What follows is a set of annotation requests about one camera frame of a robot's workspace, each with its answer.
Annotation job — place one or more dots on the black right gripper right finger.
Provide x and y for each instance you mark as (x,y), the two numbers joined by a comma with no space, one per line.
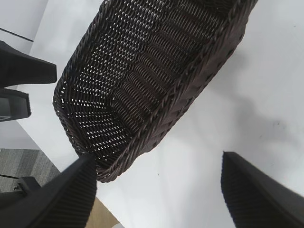
(261,202)

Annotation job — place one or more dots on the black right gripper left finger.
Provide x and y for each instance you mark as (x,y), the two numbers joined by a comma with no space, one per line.
(47,206)

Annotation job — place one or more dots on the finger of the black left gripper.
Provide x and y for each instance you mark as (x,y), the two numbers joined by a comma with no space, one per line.
(14,104)
(23,69)

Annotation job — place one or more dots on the dark brown wicker basket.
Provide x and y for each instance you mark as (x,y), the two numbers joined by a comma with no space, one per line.
(142,71)

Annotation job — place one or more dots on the black metal frame bracket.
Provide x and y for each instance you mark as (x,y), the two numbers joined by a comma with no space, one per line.
(26,183)

